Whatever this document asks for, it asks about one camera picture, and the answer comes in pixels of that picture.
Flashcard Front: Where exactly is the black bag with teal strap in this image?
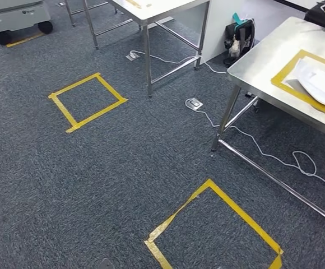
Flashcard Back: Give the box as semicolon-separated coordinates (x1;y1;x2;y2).
224;13;256;69

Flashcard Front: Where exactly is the white triangular shell part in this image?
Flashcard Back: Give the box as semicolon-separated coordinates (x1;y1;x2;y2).
290;58;325;107

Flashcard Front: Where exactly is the yellow floor tape strip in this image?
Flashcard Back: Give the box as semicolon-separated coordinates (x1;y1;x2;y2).
6;31;45;48

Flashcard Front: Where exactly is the stainless steel workbench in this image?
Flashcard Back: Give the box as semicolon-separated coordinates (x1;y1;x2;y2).
210;16;325;229

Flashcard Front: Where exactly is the white table with steel legs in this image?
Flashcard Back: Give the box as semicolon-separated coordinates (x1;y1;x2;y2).
64;0;211;99

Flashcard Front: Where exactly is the white floor cable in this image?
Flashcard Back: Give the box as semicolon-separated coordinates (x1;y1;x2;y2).
129;50;227;75
185;98;325;196

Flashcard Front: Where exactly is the yellow workbench marking tape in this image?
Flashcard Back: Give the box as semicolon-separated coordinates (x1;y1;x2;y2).
271;49;325;120

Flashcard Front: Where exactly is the grey wheeled machine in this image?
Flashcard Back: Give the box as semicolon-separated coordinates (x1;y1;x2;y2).
0;0;54;46

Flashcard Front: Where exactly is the yellow floor tape outline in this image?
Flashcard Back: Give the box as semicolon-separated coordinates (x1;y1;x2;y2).
48;72;129;135
144;179;284;269

